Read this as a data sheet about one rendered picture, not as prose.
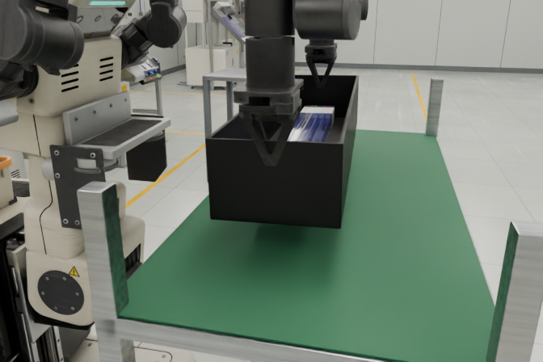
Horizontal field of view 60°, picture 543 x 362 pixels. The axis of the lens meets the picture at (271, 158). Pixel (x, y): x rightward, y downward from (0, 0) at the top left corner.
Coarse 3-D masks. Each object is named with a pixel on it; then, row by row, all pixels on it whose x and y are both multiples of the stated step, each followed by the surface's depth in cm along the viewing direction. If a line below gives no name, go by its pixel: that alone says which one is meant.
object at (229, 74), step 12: (216, 72) 344; (228, 72) 344; (240, 72) 344; (300, 72) 344; (204, 84) 330; (228, 84) 369; (204, 96) 333; (228, 96) 372; (204, 108) 335; (228, 108) 375; (204, 120) 338; (204, 132) 341
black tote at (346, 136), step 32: (320, 96) 111; (352, 96) 84; (224, 128) 65; (352, 128) 84; (224, 160) 59; (256, 160) 58; (288, 160) 58; (320, 160) 57; (224, 192) 61; (256, 192) 60; (288, 192) 59; (320, 192) 58; (288, 224) 60; (320, 224) 59
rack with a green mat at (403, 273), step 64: (384, 192) 87; (448, 192) 87; (192, 256) 65; (256, 256) 65; (320, 256) 65; (384, 256) 65; (448, 256) 65; (512, 256) 40; (128, 320) 52; (192, 320) 52; (256, 320) 52; (320, 320) 52; (384, 320) 52; (448, 320) 52; (512, 320) 42
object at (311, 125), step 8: (304, 112) 102; (312, 112) 102; (320, 112) 102; (328, 112) 102; (296, 120) 95; (304, 120) 95; (312, 120) 95; (320, 120) 95; (328, 120) 95; (296, 128) 90; (304, 128) 89; (312, 128) 89; (320, 128) 89; (328, 128) 94; (296, 136) 84; (304, 136) 84; (312, 136) 84; (320, 136) 84; (328, 136) 95
